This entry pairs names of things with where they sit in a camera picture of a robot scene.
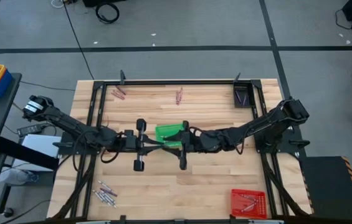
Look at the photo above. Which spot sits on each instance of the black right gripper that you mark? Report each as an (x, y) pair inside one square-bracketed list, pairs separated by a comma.
[(191, 141)]

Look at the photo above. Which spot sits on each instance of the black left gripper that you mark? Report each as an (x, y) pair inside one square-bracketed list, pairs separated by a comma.
[(139, 143)]

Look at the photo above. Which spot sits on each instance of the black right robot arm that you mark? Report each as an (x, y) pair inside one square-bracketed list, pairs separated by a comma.
[(256, 124)]

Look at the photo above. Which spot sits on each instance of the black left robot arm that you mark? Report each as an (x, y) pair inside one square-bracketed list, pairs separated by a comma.
[(69, 123)]

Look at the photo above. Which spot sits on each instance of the green plastic basket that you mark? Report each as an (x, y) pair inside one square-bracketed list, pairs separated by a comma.
[(166, 129)]

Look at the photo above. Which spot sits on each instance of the black table clamp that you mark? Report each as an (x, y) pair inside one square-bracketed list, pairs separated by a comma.
[(122, 77), (236, 79)]

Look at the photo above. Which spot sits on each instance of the black plastic basket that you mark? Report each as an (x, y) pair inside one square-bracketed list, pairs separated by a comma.
[(250, 102)]

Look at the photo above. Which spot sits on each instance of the red plastic basket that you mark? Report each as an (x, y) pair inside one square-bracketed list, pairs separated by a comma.
[(249, 217)]

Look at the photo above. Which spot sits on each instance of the white box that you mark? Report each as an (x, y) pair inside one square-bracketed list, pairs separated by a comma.
[(41, 144)]

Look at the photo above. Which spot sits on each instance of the black power adapter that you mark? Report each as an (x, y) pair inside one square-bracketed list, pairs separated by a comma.
[(30, 130)]

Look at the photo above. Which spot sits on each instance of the clear plastic bag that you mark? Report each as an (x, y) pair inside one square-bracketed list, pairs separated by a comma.
[(20, 176)]

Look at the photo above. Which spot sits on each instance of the black equipment box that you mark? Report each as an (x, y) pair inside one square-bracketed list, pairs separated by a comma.
[(91, 2)]

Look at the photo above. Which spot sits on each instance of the black platform with hazard stripe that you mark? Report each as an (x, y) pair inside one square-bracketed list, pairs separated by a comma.
[(328, 186)]

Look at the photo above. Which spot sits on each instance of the blue plastic bin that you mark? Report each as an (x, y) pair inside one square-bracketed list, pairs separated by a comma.
[(6, 84)]

